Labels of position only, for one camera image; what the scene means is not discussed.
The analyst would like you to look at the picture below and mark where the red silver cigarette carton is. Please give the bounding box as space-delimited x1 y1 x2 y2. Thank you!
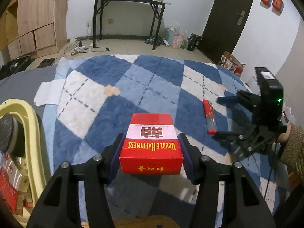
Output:
1 154 33 216

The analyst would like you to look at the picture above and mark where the grey black round sponge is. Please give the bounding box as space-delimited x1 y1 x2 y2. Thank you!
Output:
0 113 18 153

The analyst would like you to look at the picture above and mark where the red double happiness box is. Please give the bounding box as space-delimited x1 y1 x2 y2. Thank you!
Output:
119 113 183 176

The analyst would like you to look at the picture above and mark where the black folding table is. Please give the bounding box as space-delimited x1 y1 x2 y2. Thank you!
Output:
92 0 170 50

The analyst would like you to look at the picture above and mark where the grey bed sheet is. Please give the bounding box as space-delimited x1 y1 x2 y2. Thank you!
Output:
0 65 59 120

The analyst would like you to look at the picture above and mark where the yellow plastic basin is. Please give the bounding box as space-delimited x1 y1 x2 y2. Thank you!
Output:
0 98 47 227

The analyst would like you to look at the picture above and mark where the pink plastic bag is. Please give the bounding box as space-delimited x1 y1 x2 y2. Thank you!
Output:
172 33 184 49

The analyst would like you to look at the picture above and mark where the blue white checkered rug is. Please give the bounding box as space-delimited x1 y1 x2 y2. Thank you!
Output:
41 53 292 228

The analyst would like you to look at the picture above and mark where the white power strip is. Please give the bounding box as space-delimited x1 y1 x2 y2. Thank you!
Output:
64 41 110 56

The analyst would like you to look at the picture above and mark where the dark brown door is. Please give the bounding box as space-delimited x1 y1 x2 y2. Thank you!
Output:
197 0 253 64

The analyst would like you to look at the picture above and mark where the printed cardboard box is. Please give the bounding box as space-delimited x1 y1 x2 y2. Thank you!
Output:
218 51 241 73

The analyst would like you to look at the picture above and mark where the wooden wardrobe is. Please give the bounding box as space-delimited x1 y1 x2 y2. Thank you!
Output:
1 0 67 59

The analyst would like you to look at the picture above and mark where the black open case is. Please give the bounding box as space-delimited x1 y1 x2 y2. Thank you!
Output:
0 56 34 80

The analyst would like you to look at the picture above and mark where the red lighter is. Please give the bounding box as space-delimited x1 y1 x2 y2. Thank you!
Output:
203 99 217 135

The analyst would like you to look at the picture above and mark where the red fire extinguisher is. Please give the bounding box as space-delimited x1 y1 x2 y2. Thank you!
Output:
234 63 245 77

